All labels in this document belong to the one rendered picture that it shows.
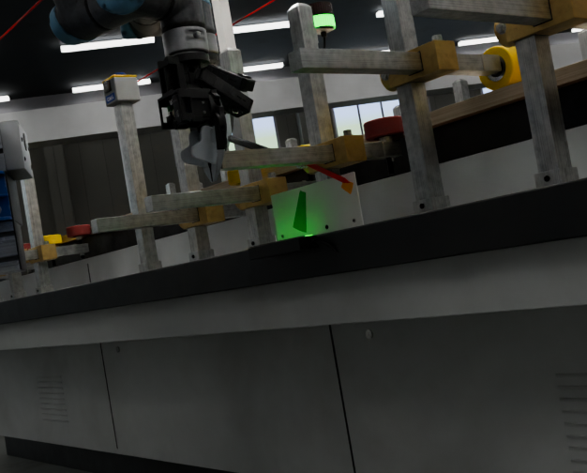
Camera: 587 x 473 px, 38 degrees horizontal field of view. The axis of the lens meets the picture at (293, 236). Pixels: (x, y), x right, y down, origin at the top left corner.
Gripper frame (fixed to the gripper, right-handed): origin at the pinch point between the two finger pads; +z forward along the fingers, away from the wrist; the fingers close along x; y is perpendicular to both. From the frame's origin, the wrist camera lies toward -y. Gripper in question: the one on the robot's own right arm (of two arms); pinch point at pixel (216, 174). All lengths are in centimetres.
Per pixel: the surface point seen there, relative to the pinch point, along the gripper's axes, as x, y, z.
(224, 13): -160, -123, -92
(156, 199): -23.6, -1.1, 0.5
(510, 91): 28, -46, -7
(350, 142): 4.9, -27.2, -3.7
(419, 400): -10, -49, 49
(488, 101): 23, -46, -7
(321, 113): -2.3, -27.7, -11.0
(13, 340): -191, -29, 27
